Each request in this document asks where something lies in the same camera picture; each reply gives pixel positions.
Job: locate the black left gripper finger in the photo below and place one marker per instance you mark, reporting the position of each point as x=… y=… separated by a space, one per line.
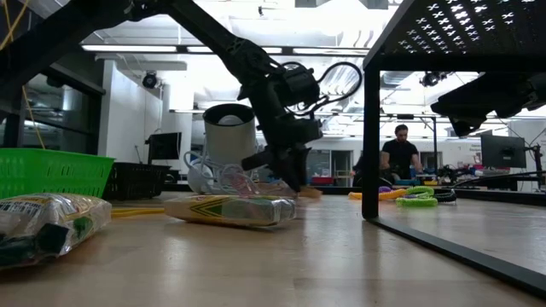
x=260 y=161
x=294 y=166

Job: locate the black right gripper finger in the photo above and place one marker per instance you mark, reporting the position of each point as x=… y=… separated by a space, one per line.
x=467 y=128
x=469 y=100

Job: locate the yellow crayon pack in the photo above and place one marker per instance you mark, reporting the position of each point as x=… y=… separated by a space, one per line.
x=230 y=211
x=42 y=217

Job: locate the green fuzzy toy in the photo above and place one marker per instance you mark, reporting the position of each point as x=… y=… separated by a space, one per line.
x=416 y=202

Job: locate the yellow rubber band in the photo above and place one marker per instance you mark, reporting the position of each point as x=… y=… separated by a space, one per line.
x=136 y=211

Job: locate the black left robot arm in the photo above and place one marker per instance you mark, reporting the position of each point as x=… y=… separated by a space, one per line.
x=239 y=51

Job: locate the white desk lamp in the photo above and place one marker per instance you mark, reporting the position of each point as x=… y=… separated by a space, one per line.
x=230 y=140

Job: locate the red storage tray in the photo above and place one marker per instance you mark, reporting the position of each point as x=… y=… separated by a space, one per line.
x=323 y=180

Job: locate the black ceiling spotlight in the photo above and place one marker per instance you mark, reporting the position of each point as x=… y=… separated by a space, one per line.
x=431 y=79
x=149 y=80

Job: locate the black computer monitor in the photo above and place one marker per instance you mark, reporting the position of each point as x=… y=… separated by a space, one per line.
x=164 y=147
x=503 y=151

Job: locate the person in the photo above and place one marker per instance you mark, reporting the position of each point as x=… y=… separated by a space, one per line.
x=399 y=153

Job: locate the black perforated metal shelf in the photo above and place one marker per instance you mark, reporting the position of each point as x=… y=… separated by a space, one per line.
x=370 y=128

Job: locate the black plastic basket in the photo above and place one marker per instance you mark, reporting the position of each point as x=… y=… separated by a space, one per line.
x=136 y=181

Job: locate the green plastic basket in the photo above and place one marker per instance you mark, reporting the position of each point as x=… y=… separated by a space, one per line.
x=51 y=175

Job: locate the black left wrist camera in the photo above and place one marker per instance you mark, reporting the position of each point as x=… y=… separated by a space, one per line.
x=298 y=85

